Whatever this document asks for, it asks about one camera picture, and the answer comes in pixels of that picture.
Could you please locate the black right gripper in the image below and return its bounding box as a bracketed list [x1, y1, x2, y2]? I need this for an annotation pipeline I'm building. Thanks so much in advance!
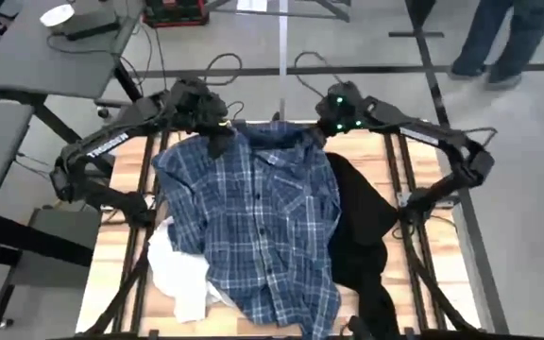
[315, 80, 375, 139]

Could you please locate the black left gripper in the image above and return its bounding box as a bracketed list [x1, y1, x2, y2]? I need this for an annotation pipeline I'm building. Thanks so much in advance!
[170, 77, 236, 161]

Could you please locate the blue plaid button shirt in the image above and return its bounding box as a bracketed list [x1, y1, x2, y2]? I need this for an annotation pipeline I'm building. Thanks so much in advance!
[151, 120, 345, 340]

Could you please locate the black garment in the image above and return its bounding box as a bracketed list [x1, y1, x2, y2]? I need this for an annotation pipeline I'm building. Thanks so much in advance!
[324, 151, 401, 340]

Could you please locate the white T-shirt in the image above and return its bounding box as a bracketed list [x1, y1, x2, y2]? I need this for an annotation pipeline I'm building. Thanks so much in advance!
[145, 215, 238, 325]

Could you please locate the black stand base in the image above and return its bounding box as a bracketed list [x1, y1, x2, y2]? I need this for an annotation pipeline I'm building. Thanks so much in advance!
[387, 0, 446, 39]

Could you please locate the red and black toolbox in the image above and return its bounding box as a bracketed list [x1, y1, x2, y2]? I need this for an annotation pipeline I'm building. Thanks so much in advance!
[141, 0, 211, 28]

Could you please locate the person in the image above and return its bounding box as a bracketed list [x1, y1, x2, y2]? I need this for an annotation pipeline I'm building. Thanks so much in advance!
[446, 0, 544, 92]

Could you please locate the black flat device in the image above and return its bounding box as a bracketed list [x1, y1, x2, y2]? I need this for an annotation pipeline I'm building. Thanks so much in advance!
[63, 18, 123, 43]

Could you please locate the white tape roll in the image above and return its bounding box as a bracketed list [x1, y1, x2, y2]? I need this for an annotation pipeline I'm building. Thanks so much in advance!
[39, 3, 77, 27]

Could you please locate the large grey desk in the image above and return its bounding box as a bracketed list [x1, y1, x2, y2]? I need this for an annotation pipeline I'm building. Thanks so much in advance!
[0, 0, 146, 100]

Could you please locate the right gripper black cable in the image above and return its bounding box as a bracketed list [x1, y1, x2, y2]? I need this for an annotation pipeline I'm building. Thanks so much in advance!
[293, 50, 345, 98]

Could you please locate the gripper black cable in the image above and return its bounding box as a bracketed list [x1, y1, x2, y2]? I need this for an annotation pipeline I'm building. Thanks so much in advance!
[293, 50, 345, 98]
[203, 52, 245, 87]

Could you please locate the white clothes rail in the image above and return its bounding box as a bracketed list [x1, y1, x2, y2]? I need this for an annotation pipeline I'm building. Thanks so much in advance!
[278, 0, 289, 119]

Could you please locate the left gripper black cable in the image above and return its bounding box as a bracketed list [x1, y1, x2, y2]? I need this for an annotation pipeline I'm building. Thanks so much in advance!
[203, 52, 245, 87]

